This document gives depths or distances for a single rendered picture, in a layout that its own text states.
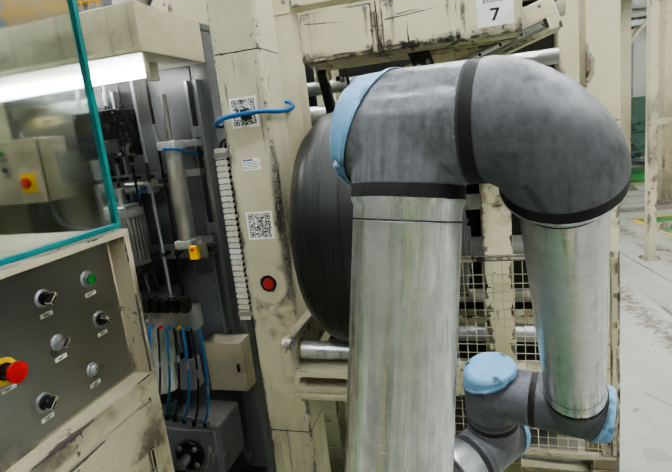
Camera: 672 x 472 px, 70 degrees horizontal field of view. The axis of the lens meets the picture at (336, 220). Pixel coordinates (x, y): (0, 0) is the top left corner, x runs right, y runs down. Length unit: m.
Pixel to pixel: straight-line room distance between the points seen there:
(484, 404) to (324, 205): 0.47
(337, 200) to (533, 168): 0.60
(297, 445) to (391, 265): 1.12
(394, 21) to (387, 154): 1.00
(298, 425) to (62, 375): 0.64
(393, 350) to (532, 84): 0.26
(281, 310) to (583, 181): 1.00
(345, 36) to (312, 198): 0.59
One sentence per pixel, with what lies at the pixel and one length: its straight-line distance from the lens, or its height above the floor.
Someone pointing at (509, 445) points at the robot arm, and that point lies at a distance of 0.98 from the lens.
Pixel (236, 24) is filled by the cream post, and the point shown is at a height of 1.72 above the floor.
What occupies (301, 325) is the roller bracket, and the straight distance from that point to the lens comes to 1.30.
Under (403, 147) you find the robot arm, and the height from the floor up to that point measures 1.42.
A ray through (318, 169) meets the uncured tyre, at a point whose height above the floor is 1.37.
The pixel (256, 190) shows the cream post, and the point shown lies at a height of 1.31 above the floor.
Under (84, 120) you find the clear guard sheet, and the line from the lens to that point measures 1.23.
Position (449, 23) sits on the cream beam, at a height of 1.68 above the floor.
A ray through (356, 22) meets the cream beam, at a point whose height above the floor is 1.73.
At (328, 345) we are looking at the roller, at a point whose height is 0.92.
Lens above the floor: 1.45
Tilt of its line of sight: 11 degrees down
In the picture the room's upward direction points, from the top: 6 degrees counter-clockwise
